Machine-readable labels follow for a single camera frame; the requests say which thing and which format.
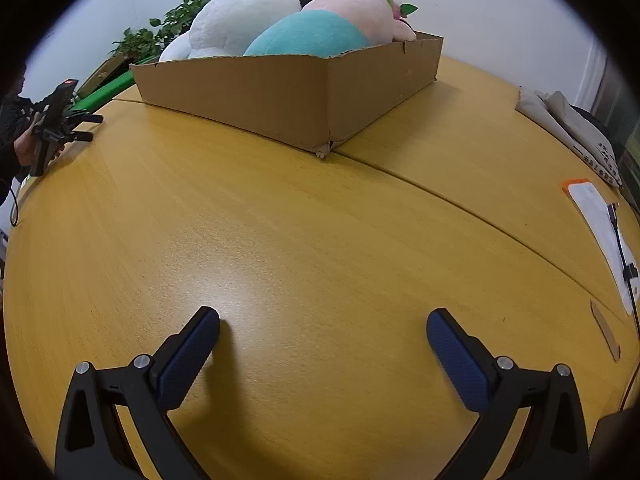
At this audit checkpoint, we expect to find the green potted plant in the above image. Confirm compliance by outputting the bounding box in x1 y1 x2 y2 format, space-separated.
150 0 213 43
109 27 163 61

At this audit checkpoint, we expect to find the metal framed glass door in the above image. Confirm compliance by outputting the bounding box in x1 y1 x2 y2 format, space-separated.
575 40 640 126

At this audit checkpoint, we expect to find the tan cardboard strip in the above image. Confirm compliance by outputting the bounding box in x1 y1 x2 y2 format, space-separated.
590 300 622 362

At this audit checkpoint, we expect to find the person's left hand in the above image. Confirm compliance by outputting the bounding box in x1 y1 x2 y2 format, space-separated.
13 112 66 167

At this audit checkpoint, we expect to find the orange case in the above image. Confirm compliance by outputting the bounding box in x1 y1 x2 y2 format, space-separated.
560 178 593 202

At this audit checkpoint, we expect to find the white paper sheet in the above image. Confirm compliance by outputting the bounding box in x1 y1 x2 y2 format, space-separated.
569 183 640 317

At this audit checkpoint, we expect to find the pale pink plush toy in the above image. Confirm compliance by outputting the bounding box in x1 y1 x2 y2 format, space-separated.
300 0 417 45

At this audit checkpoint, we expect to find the brown cardboard box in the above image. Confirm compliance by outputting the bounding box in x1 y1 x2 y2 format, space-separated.
129 31 444 160

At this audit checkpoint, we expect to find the white plush toy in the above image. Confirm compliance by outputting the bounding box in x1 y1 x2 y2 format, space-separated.
159 0 302 62

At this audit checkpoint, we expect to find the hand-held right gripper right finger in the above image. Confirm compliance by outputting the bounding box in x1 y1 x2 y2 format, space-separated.
426 308 591 480

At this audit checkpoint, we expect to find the dark object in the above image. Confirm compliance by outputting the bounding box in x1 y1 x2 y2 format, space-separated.
590 405 640 480

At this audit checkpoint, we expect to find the grey folded cloth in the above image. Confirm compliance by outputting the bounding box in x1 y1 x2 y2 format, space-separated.
515 86 626 188

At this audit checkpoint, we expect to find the teal plush toy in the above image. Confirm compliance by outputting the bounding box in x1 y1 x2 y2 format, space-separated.
243 10 372 57

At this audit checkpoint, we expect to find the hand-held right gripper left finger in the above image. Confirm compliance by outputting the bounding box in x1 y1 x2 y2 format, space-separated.
54 306 221 480

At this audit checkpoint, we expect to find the black cloth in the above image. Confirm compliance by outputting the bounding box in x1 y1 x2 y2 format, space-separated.
570 105 626 161

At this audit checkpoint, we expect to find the black cable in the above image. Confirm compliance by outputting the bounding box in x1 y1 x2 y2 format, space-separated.
606 202 640 341
8 180 27 227

